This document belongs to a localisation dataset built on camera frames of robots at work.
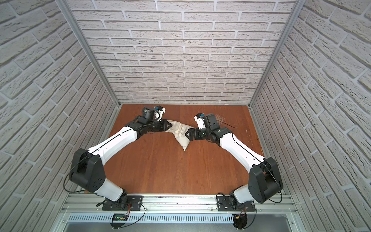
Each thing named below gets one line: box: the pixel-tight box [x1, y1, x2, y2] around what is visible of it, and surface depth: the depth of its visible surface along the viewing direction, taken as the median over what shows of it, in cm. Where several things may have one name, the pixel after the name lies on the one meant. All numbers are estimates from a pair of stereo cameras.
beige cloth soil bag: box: [165, 119, 194, 151], surface depth 94 cm
